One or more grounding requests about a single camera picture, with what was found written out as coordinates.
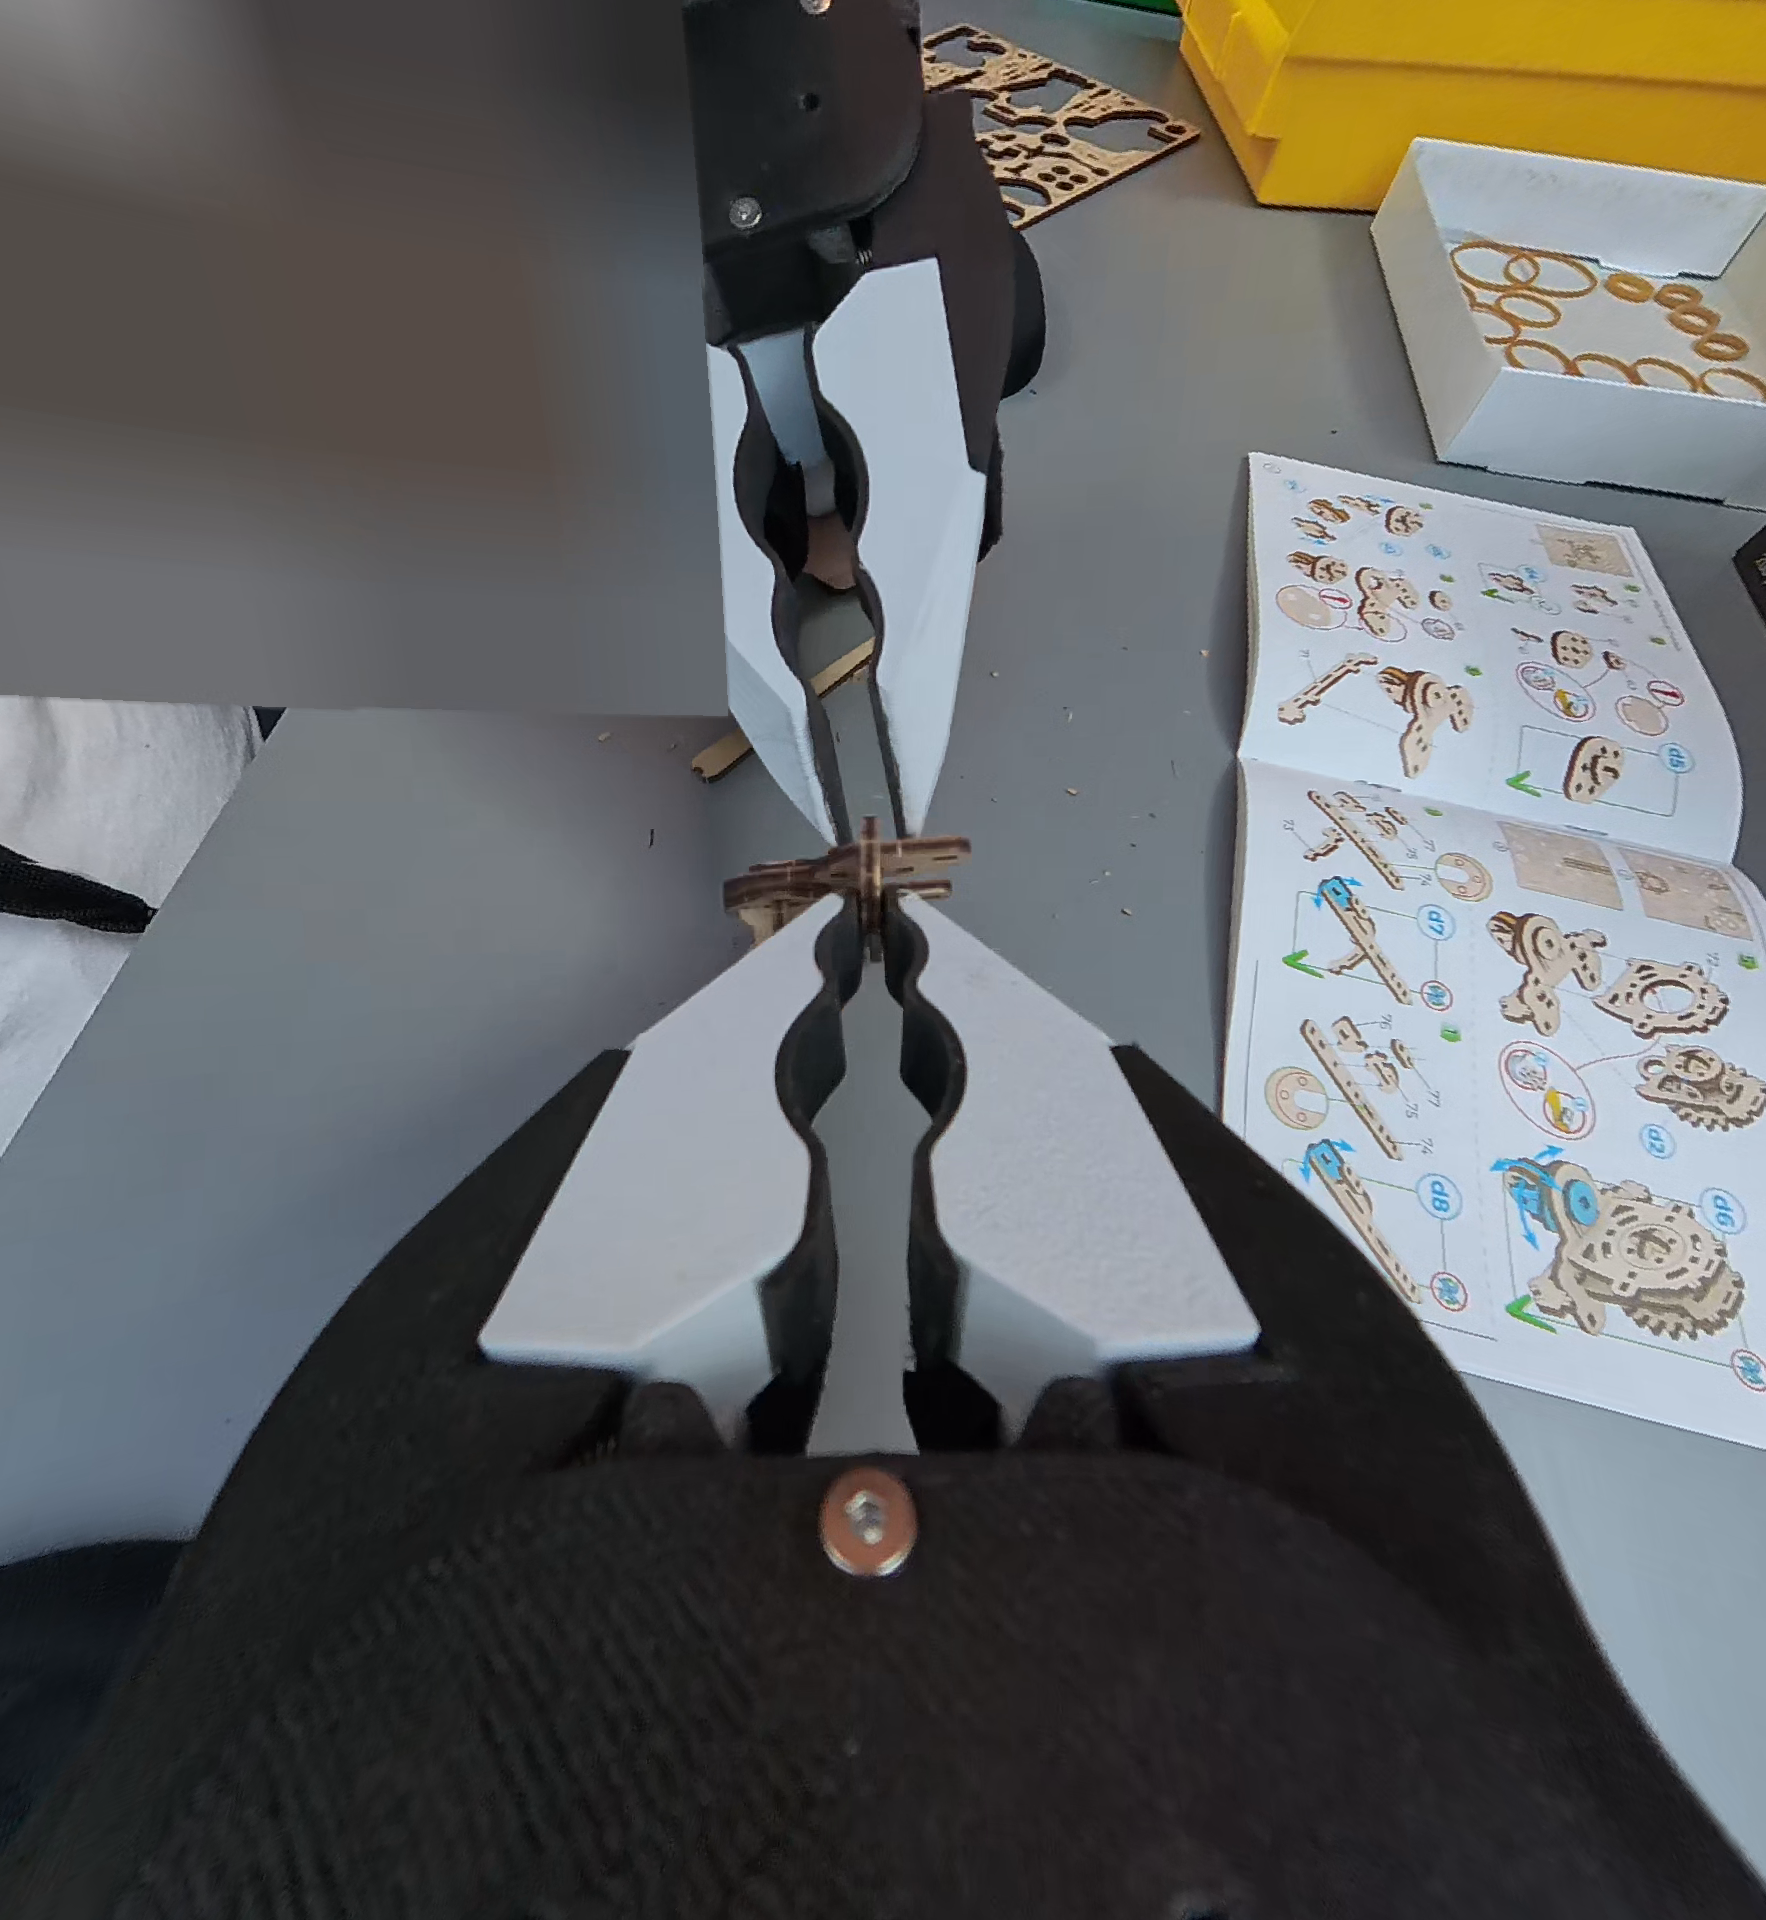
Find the white cardboard box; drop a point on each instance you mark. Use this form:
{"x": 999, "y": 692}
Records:
{"x": 1603, "y": 451}

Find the notched wooden strip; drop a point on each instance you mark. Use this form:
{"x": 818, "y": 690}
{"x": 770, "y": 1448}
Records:
{"x": 718, "y": 756}

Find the laser-cut plywood sheet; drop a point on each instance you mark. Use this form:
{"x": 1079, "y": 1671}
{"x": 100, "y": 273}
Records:
{"x": 1155, "y": 143}

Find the person's left hand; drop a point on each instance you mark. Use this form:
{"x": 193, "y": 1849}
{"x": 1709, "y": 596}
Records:
{"x": 828, "y": 559}

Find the wooden model assembly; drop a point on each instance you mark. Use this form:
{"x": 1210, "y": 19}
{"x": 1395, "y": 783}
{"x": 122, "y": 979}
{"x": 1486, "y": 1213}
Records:
{"x": 862, "y": 872}

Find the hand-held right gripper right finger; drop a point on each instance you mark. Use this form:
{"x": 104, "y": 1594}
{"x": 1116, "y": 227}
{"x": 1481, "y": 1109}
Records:
{"x": 1079, "y": 1202}

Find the group of wooden rings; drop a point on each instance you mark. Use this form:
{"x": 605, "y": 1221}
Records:
{"x": 1632, "y": 286}

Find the person's white shirt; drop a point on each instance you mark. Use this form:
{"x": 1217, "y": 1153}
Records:
{"x": 12, "y": 1080}

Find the open instruction booklet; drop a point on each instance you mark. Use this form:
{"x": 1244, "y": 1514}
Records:
{"x": 1693, "y": 1050}

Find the yellow storage bin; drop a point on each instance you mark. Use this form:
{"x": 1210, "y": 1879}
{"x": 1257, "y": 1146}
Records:
{"x": 1423, "y": 151}

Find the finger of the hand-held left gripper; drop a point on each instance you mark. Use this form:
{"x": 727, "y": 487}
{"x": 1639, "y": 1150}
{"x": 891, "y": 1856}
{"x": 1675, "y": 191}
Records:
{"x": 914, "y": 495}
{"x": 756, "y": 676}

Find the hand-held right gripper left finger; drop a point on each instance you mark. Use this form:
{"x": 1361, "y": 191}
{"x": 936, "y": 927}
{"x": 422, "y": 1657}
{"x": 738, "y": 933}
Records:
{"x": 643, "y": 1202}

